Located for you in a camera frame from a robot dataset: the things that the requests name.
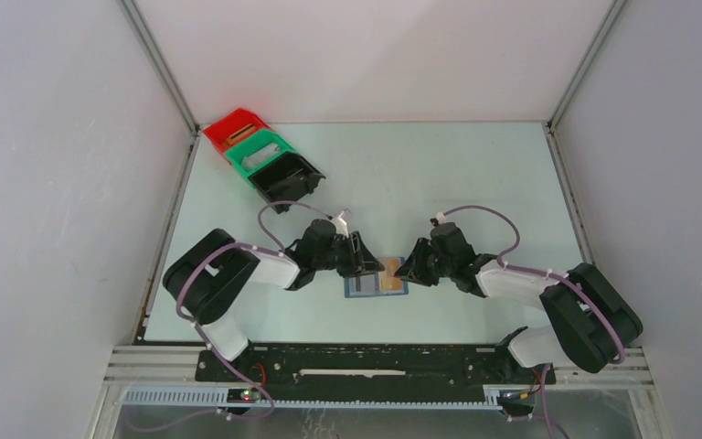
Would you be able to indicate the white striped credit card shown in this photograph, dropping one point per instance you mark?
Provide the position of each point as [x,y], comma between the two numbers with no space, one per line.
[363,286]

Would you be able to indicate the orange credit card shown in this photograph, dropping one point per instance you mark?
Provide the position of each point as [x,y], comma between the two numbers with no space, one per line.
[388,282]

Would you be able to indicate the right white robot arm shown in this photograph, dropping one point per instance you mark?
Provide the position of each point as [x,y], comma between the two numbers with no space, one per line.
[588,320]

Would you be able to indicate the black plastic bin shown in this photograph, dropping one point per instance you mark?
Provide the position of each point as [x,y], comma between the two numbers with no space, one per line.
[288,177]

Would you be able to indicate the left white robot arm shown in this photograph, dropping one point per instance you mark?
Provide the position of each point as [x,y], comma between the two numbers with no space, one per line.
[207,280]

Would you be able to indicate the green plastic bin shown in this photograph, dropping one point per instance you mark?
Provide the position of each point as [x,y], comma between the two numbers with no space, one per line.
[256,151]

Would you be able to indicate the orange card in red bin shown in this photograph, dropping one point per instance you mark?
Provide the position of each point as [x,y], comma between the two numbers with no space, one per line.
[242,133]

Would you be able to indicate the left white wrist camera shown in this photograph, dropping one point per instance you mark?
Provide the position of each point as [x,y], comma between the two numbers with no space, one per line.
[340,221]

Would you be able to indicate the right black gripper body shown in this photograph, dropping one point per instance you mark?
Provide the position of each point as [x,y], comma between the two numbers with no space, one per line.
[446,266]

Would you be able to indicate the red plastic bin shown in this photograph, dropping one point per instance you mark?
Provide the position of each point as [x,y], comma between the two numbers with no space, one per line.
[219,131]

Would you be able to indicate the blue card holder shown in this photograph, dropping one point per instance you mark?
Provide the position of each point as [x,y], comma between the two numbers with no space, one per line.
[379,294]

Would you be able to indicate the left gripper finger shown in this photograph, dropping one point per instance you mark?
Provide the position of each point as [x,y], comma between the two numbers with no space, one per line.
[373,264]
[351,265]

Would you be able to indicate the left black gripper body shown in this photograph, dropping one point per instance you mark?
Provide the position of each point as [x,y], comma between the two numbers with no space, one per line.
[342,245]

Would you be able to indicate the white card in green bin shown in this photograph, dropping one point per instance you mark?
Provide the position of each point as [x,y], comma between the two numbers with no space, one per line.
[260,157]

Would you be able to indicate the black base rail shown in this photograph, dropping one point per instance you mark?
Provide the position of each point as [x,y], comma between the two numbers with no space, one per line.
[357,376]

